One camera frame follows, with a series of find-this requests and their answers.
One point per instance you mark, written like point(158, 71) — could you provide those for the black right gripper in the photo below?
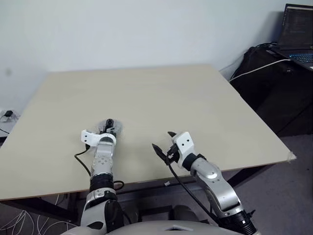
point(172, 154)

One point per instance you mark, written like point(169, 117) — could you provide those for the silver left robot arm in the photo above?
point(102, 159)

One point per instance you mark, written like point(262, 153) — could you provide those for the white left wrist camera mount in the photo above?
point(88, 138)

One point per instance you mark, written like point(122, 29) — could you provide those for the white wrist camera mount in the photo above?
point(88, 138)
point(184, 142)

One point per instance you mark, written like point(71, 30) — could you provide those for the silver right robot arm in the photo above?
point(212, 176)

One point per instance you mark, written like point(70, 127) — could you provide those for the black side table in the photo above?
point(269, 98)

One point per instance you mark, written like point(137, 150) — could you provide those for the white wall power strip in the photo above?
point(14, 117)

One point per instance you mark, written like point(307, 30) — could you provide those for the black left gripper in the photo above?
point(109, 127)

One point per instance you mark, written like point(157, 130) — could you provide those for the black open laptop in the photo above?
point(298, 24)

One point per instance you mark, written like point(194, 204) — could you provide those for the black plug adapter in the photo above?
point(9, 113)

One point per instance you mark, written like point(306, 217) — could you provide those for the black table frame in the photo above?
point(36, 204)

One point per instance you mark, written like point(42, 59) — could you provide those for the silver robot torso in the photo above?
point(146, 228)

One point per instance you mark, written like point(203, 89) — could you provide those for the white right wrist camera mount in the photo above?
point(184, 142)

